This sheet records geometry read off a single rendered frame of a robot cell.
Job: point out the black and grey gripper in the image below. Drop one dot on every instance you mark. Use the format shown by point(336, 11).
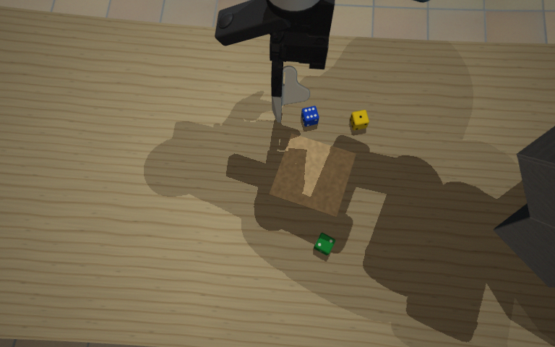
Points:
point(309, 33)

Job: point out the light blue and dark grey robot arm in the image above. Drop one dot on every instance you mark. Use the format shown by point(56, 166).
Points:
point(253, 19)

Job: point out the yellow die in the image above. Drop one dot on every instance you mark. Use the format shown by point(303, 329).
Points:
point(359, 120)

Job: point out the blue die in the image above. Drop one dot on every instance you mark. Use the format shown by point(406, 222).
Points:
point(310, 116)

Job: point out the green die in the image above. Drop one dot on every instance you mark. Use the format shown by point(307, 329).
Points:
point(324, 244)

